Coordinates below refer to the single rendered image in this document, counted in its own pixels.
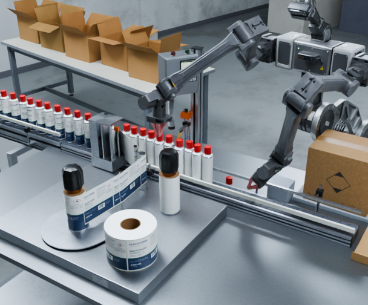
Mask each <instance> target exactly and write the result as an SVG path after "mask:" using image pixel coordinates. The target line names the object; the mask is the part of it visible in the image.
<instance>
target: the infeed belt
mask: <svg viewBox="0 0 368 305"><path fill-rule="evenodd" d="M62 143H63V144H65V145H68V146H72V147H75V148H78V149H81V150H84V151H87V152H89V153H91V149H86V143H85V145H84V146H76V142H74V143H67V141H64V142H62ZM180 182H183V183H187V184H189V185H193V186H196V187H199V188H202V189H205V190H208V191H211V192H215V193H218V194H221V195H224V196H227V197H230V198H234V199H236V200H240V201H242V202H245V203H249V204H252V205H255V206H258V207H261V208H264V209H268V210H270V211H274V212H277V213H279V214H283V215H287V216H289V217H292V218H296V219H298V220H301V221H305V222H308V223H311V224H313V225H317V226H321V227H323V228H326V229H330V230H332V231H335V232H339V233H342V234H345V235H348V236H351V237H353V236H354V235H355V233H356V231H357V230H358V228H359V226H355V225H352V224H349V223H346V222H343V221H339V220H336V219H334V218H330V217H326V216H323V215H320V214H317V213H314V212H310V211H307V210H304V209H301V208H297V207H294V206H291V205H287V204H285V203H282V202H278V201H275V200H271V199H269V198H266V197H262V196H259V195H256V194H252V193H250V192H246V191H242V190H240V189H236V188H233V187H230V186H226V185H223V184H221V183H216V182H213V181H212V184H215V185H218V186H221V187H224V188H228V189H231V190H234V191H237V192H241V193H244V194H247V195H250V196H253V197H256V198H260V199H262V200H266V201H269V202H272V203H276V204H278V205H282V206H285V207H288V208H291V209H295V210H298V211H301V212H305V213H307V214H310V215H314V216H317V217H320V218H324V219H326V220H330V221H334V222H336V223H339V224H342V225H346V226H349V227H351V228H355V233H354V234H353V233H350V232H347V231H344V230H341V229H337V228H334V227H331V226H328V225H324V224H322V223H319V222H316V221H313V220H309V219H306V218H303V217H300V216H297V215H294V214H290V213H288V212H284V211H281V210H278V209H275V208H272V207H268V206H265V205H262V204H259V203H256V202H252V201H250V200H247V199H244V198H240V197H237V196H234V195H231V194H227V193H225V192H221V191H218V190H215V189H212V188H209V187H205V186H202V185H195V184H193V183H192V182H190V181H187V180H184V179H180Z"/></svg>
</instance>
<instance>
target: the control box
mask: <svg viewBox="0 0 368 305"><path fill-rule="evenodd" d="M175 52H176V56H174V57H172V56H170V54H171V52H165V53H158V68H159V82H160V81H161V80H162V79H164V78H166V77H168V76H170V75H172V74H173V73H176V72H178V71H180V61H182V60H188V59H198V55H197V54H195V53H194V54H193V53H191V49H190V50H189V52H190V54H189V55H185V51H184V50H180V51H175ZM196 92H198V75H197V81H194V82H188V83H187V84H186V85H185V86H184V87H183V88H182V89H180V91H179V92H178V93H177V94H176V95H177V96H179V95H184V94H191V93H196Z"/></svg>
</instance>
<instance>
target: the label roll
mask: <svg viewBox="0 0 368 305"><path fill-rule="evenodd" d="M104 232H105V244H106V252H107V260H108V262H109V264H110V265H112V267H115V268H116V269H119V270H122V271H138V270H141V269H144V268H146V267H148V266H150V265H152V264H153V263H154V262H155V260H156V259H157V256H158V248H157V220H156V218H155V217H154V216H153V215H152V214H150V213H149V212H146V211H143V210H140V209H126V210H123V211H119V212H116V213H114V214H112V215H111V216H109V217H108V218H107V219H106V221H105V223H104Z"/></svg>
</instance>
